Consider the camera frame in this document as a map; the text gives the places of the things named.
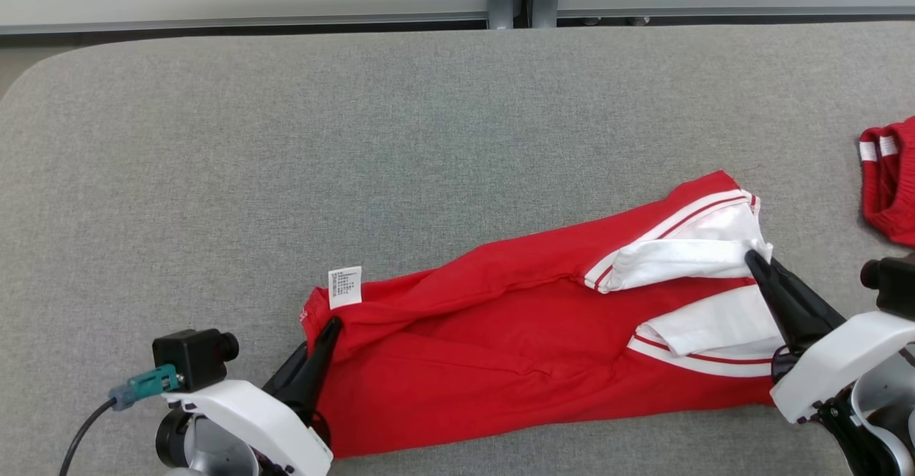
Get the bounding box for red and white t-shirt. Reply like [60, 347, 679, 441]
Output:
[300, 169, 787, 459]

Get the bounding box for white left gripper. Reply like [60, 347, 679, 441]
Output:
[168, 317, 344, 476]

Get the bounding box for red shorts with white stripes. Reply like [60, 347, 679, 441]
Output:
[858, 115, 915, 248]

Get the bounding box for teal left camera cable connector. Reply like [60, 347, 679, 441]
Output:
[109, 364, 179, 411]

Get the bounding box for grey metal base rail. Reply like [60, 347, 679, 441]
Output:
[0, 8, 915, 37]

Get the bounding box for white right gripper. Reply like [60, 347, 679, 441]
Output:
[743, 249, 915, 425]

